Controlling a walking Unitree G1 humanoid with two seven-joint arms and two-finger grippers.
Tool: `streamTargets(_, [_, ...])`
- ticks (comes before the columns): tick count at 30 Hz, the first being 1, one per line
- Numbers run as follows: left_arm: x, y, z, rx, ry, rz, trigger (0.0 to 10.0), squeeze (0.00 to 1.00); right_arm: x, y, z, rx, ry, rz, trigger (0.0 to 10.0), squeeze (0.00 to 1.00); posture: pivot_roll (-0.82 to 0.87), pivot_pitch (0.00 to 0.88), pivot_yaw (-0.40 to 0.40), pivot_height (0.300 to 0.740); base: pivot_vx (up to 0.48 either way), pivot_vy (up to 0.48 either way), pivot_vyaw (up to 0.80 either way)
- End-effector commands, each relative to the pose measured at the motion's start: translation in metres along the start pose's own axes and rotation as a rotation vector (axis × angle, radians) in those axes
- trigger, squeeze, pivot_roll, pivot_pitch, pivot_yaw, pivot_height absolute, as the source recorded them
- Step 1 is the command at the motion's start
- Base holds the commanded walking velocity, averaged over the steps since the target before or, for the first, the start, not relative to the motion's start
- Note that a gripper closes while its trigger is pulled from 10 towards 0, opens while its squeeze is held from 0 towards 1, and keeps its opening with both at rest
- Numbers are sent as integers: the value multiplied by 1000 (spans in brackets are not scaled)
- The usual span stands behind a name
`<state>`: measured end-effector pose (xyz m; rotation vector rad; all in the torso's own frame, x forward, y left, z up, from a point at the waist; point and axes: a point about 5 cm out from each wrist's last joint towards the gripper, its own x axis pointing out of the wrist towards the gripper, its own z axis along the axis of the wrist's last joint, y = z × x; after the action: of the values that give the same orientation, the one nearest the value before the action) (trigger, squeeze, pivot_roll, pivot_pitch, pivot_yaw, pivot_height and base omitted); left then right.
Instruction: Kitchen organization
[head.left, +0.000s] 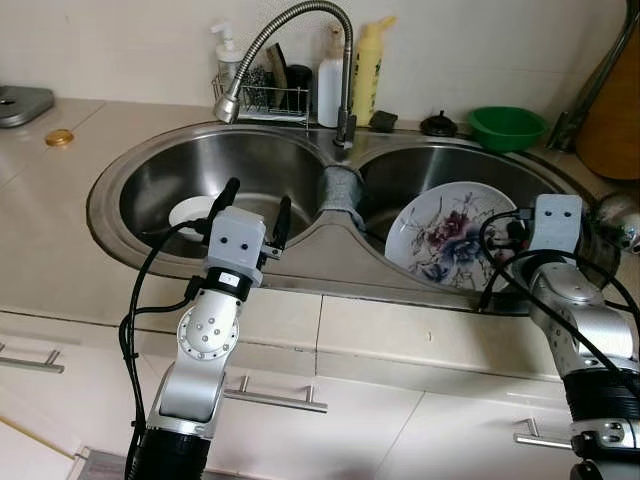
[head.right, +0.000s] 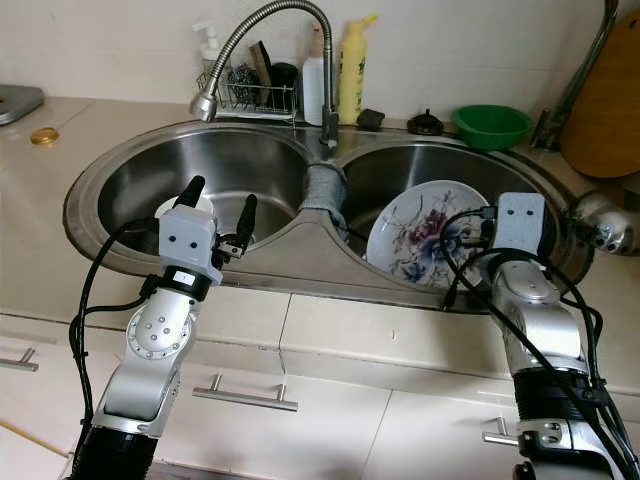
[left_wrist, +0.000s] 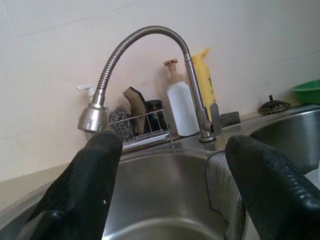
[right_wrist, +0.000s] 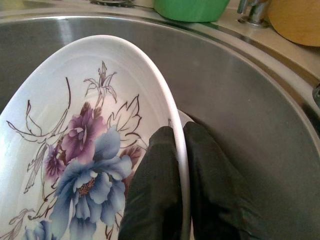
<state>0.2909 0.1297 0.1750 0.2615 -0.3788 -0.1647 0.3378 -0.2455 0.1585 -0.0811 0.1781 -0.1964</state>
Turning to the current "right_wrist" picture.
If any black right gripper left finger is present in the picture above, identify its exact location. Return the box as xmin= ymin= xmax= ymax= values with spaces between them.
xmin=119 ymin=125 xmax=187 ymax=240

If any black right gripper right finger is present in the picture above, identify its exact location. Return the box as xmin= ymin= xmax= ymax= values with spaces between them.
xmin=183 ymin=121 xmax=267 ymax=240

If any large white floral plate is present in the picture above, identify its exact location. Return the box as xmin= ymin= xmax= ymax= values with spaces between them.
xmin=0 ymin=34 xmax=195 ymax=240

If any round steel sink basin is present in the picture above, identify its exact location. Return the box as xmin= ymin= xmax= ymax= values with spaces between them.
xmin=0 ymin=7 xmax=320 ymax=240

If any green plastic bowl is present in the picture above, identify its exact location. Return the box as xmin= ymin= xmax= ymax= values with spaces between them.
xmin=152 ymin=0 xmax=231 ymax=23

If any angular steel faucet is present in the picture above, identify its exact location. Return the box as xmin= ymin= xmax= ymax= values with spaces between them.
xmin=236 ymin=0 xmax=271 ymax=28

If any round wooden cutting board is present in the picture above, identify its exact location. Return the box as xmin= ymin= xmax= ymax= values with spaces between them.
xmin=266 ymin=0 xmax=320 ymax=48

